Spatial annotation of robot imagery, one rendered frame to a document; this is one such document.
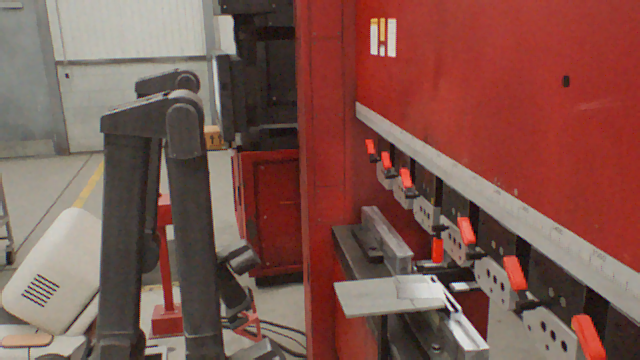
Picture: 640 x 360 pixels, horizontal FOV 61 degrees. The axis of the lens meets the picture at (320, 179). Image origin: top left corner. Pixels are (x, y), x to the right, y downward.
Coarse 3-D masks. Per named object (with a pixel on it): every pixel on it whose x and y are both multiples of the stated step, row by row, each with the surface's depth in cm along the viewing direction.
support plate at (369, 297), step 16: (336, 288) 151; (352, 288) 151; (368, 288) 150; (384, 288) 150; (352, 304) 142; (368, 304) 142; (384, 304) 142; (400, 304) 141; (416, 304) 141; (432, 304) 141
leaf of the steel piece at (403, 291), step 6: (396, 288) 146; (402, 288) 149; (408, 288) 149; (414, 288) 149; (420, 288) 149; (426, 288) 149; (396, 294) 145; (402, 294) 146; (408, 294) 146; (414, 294) 146; (420, 294) 146; (426, 294) 146
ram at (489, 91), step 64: (384, 0) 169; (448, 0) 120; (512, 0) 93; (576, 0) 76; (384, 64) 174; (448, 64) 122; (512, 64) 94; (576, 64) 77; (448, 128) 125; (512, 128) 96; (576, 128) 78; (512, 192) 97; (576, 192) 79
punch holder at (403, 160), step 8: (400, 152) 162; (400, 160) 163; (408, 160) 155; (416, 160) 155; (400, 168) 164; (408, 168) 156; (400, 176) 164; (400, 184) 164; (400, 192) 164; (400, 200) 165; (408, 200) 158; (408, 208) 160
